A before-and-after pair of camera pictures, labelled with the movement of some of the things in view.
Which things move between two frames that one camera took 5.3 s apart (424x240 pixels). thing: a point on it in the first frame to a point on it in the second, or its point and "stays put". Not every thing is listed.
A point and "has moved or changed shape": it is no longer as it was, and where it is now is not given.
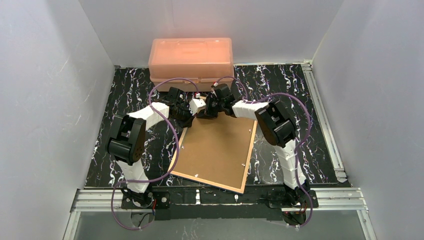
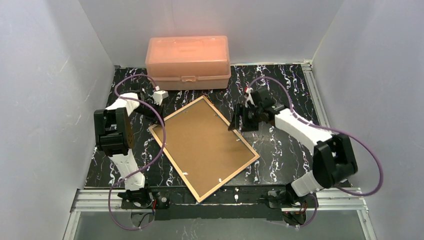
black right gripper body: [210, 108] to [248, 117]
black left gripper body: [185, 112] to [152, 112]
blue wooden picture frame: [216, 152] to [200, 199]
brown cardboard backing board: [215, 150] has moved or changed shape
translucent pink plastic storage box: [205, 60] stays put
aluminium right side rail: [323, 122] stays put
